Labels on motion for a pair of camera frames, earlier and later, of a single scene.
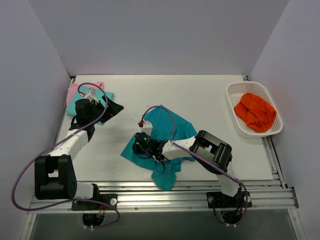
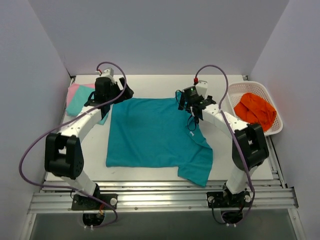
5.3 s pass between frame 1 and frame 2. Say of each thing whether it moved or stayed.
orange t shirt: stayed
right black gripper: moved
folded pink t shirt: stayed
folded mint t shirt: stayed
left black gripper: moved
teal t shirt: moved
